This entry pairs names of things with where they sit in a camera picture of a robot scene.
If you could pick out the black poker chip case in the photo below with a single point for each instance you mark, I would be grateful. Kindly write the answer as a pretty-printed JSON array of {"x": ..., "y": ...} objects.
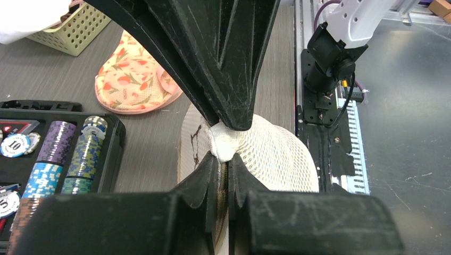
[{"x": 51, "y": 147}]

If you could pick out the floral mesh laundry bag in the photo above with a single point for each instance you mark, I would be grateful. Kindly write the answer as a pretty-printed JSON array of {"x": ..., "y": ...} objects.
[{"x": 132, "y": 82}]

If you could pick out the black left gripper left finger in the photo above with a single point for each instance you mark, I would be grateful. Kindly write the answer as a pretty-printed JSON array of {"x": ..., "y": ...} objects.
[{"x": 180, "y": 221}]

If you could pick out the green plastic basket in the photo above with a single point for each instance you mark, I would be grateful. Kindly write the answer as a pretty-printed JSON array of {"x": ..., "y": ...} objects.
[{"x": 74, "y": 34}]

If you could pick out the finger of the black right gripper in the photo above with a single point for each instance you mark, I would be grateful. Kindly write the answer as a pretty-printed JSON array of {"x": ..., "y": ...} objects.
[{"x": 214, "y": 50}]

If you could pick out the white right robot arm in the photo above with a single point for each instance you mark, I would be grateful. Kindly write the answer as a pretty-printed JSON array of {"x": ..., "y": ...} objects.
[{"x": 343, "y": 37}]

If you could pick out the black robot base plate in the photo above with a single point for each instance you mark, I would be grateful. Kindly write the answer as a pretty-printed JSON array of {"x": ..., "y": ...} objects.
[{"x": 327, "y": 140}]

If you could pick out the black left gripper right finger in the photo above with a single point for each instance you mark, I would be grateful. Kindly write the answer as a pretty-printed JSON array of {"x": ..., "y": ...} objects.
[{"x": 262, "y": 221}]

